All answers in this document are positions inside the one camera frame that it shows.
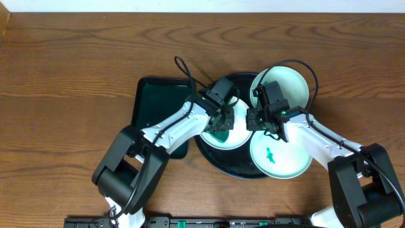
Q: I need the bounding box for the green wavy sponge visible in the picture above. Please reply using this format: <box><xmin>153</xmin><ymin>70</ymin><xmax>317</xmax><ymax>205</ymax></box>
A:
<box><xmin>209</xmin><ymin>130</ymin><xmax>229</xmax><ymax>143</ymax></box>

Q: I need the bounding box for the white plate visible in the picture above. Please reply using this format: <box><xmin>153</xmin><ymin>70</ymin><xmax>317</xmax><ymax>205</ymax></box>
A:
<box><xmin>199</xmin><ymin>99</ymin><xmax>252</xmax><ymax>150</ymax></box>

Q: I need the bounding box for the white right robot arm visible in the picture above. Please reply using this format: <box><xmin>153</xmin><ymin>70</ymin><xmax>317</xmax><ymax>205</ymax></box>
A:
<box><xmin>246</xmin><ymin>81</ymin><xmax>404</xmax><ymax>227</ymax></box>

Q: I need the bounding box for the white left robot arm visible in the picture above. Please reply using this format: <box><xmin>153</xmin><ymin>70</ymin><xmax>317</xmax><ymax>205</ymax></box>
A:
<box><xmin>92</xmin><ymin>78</ymin><xmax>236</xmax><ymax>227</ymax></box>

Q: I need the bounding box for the black rectangular tray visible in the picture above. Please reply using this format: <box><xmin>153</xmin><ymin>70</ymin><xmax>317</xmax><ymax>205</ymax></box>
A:
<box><xmin>130</xmin><ymin>77</ymin><xmax>194</xmax><ymax>160</ymax></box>

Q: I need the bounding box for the black round tray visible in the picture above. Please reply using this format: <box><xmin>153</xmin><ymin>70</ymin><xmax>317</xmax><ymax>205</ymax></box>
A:
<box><xmin>192</xmin><ymin>72</ymin><xmax>306</xmax><ymax>180</ymax></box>

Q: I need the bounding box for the pale green plate top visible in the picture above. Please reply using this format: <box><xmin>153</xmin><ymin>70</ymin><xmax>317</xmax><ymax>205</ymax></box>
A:
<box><xmin>261</xmin><ymin>66</ymin><xmax>309</xmax><ymax>108</ymax></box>

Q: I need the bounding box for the pale green plate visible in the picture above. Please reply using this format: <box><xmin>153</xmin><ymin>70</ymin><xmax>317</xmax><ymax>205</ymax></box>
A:
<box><xmin>249</xmin><ymin>131</ymin><xmax>313</xmax><ymax>179</ymax></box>
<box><xmin>261</xmin><ymin>66</ymin><xmax>309</xmax><ymax>108</ymax></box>

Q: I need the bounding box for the pale green plate bottom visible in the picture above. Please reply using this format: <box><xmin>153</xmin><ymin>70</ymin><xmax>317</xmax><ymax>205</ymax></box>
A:
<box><xmin>249</xmin><ymin>131</ymin><xmax>313</xmax><ymax>179</ymax></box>

